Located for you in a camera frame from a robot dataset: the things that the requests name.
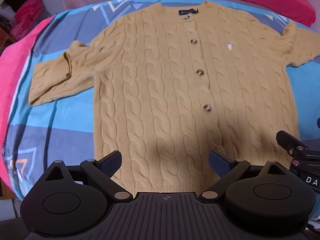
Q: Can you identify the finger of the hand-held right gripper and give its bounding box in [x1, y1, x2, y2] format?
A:
[276, 130, 320, 167]

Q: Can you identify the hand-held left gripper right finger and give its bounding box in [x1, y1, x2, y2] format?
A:
[199, 151, 288, 202]

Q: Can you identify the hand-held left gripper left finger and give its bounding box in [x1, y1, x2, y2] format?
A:
[44, 151, 134, 202]

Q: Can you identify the tan cable-knit cardigan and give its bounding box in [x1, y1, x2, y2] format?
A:
[28, 1, 320, 193]

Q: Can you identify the pile of pink clothes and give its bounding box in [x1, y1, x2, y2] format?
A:
[9, 0, 52, 42]

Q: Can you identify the blue patterned bed sheet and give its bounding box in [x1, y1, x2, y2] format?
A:
[2, 0, 320, 180]

